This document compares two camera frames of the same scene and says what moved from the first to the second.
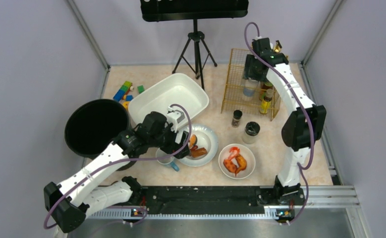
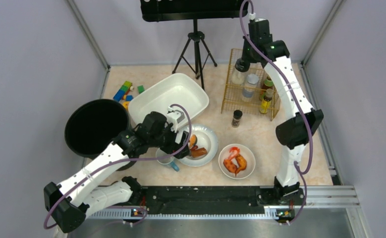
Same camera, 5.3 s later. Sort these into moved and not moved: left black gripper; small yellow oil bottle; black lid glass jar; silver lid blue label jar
Moved: black lid glass jar
Not moved: left black gripper; small yellow oil bottle; silver lid blue label jar
